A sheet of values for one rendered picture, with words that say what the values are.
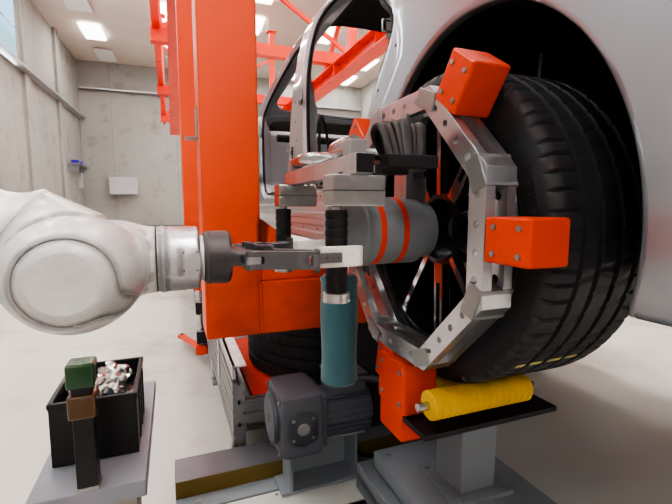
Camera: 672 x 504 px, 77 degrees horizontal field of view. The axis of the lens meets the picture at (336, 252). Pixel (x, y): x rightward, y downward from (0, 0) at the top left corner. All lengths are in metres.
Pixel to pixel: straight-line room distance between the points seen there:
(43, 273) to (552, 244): 0.58
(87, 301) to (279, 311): 0.94
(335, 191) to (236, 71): 0.72
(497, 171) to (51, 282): 0.58
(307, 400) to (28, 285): 0.88
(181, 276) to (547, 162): 0.56
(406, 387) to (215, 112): 0.86
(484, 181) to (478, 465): 0.71
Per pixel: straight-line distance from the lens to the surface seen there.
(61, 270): 0.39
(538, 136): 0.74
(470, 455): 1.12
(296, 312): 1.30
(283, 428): 1.19
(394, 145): 0.68
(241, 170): 1.23
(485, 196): 0.68
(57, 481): 0.91
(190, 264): 0.58
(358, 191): 0.65
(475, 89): 0.77
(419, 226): 0.85
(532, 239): 0.62
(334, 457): 1.49
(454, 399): 0.90
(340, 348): 0.99
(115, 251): 0.40
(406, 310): 1.08
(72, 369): 0.77
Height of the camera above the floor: 0.90
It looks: 6 degrees down
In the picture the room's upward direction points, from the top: straight up
